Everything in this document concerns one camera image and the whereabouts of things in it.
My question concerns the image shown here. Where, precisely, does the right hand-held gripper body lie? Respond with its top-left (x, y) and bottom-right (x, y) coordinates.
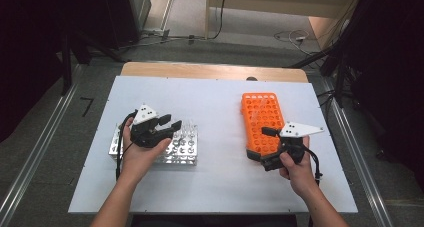
top-left (259, 121), bottom-right (325, 172)

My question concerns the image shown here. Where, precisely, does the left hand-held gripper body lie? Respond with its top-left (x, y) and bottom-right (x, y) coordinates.
top-left (129, 103), bottom-right (175, 149)

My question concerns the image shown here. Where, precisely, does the orange plastic test tube rack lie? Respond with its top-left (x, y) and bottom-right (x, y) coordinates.
top-left (240, 92), bottom-right (288, 162)

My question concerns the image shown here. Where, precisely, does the silver metal test tube rack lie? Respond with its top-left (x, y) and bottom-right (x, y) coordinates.
top-left (108, 121), bottom-right (199, 166)

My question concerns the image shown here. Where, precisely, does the person's left hand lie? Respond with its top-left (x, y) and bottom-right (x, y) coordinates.
top-left (118, 116), bottom-right (173, 185)

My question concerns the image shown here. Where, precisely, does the person's right hand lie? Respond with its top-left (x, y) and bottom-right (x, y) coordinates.
top-left (279, 135), bottom-right (323, 200)

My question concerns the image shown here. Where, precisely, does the white table board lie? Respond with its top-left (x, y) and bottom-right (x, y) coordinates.
top-left (68, 75), bottom-right (359, 215)

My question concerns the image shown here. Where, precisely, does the black metal stand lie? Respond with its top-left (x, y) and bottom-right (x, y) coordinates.
top-left (288, 36), bottom-right (354, 108)
top-left (59, 26), bottom-right (129, 96)

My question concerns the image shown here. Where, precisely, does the wooden table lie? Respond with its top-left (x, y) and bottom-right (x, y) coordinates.
top-left (119, 61), bottom-right (309, 84)

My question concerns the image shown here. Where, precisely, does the brown wooden panel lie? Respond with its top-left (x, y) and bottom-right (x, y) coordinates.
top-left (308, 16), bottom-right (338, 51)

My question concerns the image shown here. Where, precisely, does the black cabinet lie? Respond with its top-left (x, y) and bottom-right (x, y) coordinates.
top-left (99, 0), bottom-right (153, 50)

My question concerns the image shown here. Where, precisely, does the dark curtain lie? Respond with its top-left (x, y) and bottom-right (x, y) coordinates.
top-left (346, 0), bottom-right (424, 191)
top-left (0, 0), bottom-right (108, 143)

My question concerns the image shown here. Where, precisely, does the beige wooden platform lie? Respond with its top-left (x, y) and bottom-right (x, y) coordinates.
top-left (204, 0), bottom-right (363, 40)

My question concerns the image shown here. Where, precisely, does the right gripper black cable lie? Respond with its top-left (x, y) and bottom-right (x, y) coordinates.
top-left (299, 144), bottom-right (324, 188)

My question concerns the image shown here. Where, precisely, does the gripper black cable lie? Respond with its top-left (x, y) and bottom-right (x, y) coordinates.
top-left (114, 109), bottom-right (139, 181)
top-left (299, 144), bottom-right (324, 188)

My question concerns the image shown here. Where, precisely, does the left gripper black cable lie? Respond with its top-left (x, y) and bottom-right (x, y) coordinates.
top-left (114, 109), bottom-right (139, 181)

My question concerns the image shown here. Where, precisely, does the grey floor cable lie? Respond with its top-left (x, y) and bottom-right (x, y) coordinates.
top-left (118, 33), bottom-right (208, 51)

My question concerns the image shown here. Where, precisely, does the white coiled cable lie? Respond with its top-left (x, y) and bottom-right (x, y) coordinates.
top-left (273, 29), bottom-right (321, 56)

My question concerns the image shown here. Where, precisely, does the aluminium floor rail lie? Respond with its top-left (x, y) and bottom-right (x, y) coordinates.
top-left (316, 74), bottom-right (396, 227)
top-left (0, 63), bottom-right (84, 227)

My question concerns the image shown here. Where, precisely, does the black floor cable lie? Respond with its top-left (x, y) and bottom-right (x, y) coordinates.
top-left (186, 0), bottom-right (229, 45)

